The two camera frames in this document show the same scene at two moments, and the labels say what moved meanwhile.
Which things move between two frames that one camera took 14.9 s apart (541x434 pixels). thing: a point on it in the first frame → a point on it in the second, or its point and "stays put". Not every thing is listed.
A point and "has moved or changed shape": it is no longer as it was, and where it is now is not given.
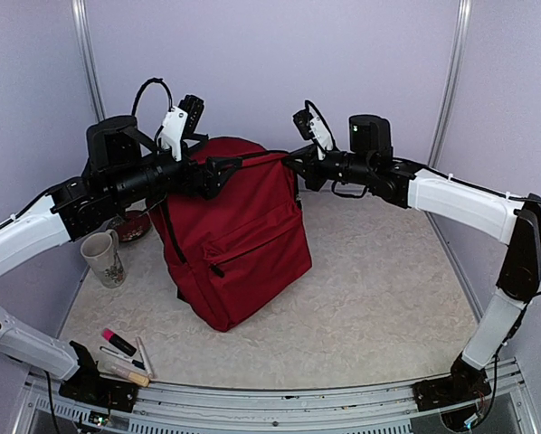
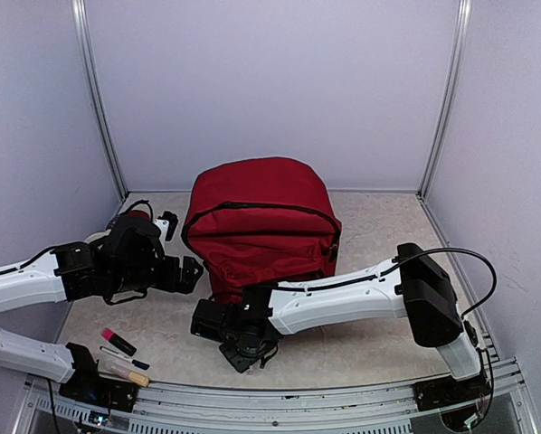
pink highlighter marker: x=118 y=343 stays put
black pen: x=136 y=363 stays put
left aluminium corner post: x=82 y=21 stays put
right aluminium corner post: x=453 y=84 stays put
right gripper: x=310 y=166 → x=241 y=363
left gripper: x=208 y=184 → x=187 y=281
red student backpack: x=235 y=254 has moved or changed shape
